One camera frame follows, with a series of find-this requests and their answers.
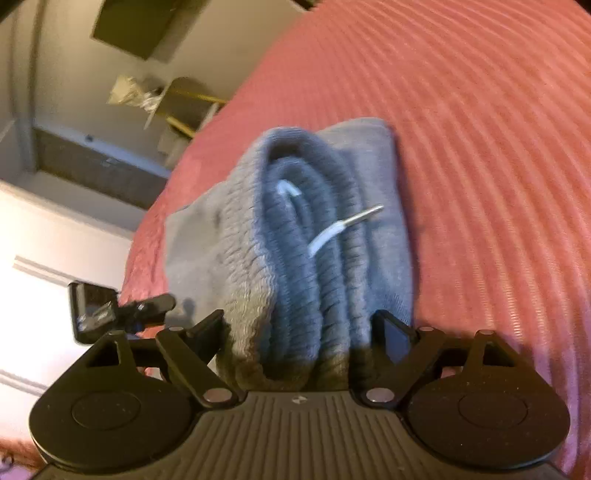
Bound grey sweat pants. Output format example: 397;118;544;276
164;117;416;393

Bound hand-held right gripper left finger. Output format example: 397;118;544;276
69;309;241;409

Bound red ribbed bedspread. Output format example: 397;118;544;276
0;0;591;480

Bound white table decoration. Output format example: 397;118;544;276
107;75;163;114

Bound white cylindrical bin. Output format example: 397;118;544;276
158;128;191;162

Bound black wall television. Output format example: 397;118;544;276
90;0;186;62

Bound dark door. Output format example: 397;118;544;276
33;127;175;212

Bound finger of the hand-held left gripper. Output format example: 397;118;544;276
115;294;177;334

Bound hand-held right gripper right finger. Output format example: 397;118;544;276
358;310;539;409

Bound side table with gold legs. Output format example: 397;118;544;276
142;78;230;163

